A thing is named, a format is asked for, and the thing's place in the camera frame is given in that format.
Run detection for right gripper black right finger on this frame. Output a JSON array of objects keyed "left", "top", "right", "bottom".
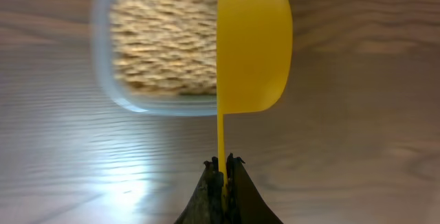
[{"left": 226, "top": 153, "right": 283, "bottom": 224}]

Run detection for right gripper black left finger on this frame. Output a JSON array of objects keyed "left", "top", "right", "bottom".
[{"left": 175, "top": 157, "right": 224, "bottom": 224}]

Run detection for yellow measuring scoop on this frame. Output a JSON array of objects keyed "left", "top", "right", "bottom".
[{"left": 217, "top": 0, "right": 293, "bottom": 173}]

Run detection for soybeans in container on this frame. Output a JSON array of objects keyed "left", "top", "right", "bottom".
[{"left": 109, "top": 0, "right": 217, "bottom": 96}]

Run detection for clear plastic container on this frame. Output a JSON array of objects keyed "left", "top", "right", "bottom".
[{"left": 91, "top": 0, "right": 217, "bottom": 116}]

